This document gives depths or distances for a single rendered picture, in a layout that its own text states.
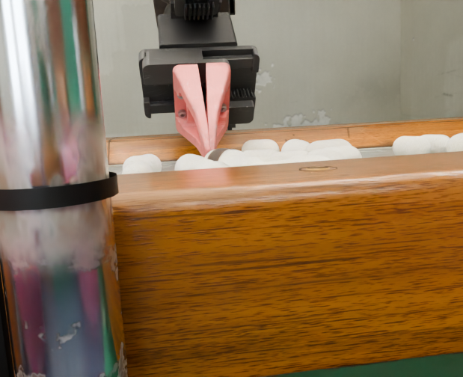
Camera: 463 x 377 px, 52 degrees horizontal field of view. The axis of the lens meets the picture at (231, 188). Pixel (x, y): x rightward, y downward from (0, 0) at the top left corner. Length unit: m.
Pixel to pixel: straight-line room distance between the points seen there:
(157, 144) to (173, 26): 0.12
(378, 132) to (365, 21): 2.14
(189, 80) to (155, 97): 0.06
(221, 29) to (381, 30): 2.28
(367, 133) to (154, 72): 0.24
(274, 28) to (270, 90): 0.31
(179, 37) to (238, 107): 0.08
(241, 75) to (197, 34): 0.05
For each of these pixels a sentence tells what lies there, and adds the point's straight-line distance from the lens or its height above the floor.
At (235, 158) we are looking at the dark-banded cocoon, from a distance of 0.26.
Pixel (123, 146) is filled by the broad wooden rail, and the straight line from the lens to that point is 0.49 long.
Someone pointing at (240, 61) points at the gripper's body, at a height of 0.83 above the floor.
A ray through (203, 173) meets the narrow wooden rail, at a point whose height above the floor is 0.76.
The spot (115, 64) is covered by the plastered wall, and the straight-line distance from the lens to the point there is 2.40.
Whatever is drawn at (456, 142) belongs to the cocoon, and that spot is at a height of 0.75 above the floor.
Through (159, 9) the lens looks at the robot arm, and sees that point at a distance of 0.54.
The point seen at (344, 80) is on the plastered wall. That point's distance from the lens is 2.58.
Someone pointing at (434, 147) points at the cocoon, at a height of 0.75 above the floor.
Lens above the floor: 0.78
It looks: 9 degrees down
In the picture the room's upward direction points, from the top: 3 degrees counter-clockwise
